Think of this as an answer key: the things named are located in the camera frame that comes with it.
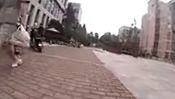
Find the row of trees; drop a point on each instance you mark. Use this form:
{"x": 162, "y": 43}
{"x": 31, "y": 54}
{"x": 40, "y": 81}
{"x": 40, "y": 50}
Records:
{"x": 78, "y": 32}

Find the red brick path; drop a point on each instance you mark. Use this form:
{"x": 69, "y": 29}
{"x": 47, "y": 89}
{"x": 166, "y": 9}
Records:
{"x": 67, "y": 79}

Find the grey tower building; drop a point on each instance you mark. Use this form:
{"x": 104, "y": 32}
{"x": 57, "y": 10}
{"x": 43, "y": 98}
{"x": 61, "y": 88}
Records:
{"x": 75, "y": 12}

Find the pale umbrella canopy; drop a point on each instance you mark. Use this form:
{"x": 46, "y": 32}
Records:
{"x": 52, "y": 30}

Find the pale distant building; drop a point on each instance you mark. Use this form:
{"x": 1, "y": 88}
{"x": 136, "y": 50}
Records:
{"x": 125, "y": 32}

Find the person on dark scooter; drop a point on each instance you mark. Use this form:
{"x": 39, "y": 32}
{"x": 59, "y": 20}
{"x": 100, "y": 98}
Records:
{"x": 37, "y": 37}

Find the tall pinkish building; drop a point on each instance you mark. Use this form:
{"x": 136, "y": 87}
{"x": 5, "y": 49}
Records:
{"x": 154, "y": 29}

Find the grey asphalt road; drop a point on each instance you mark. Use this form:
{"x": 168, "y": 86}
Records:
{"x": 157, "y": 83}

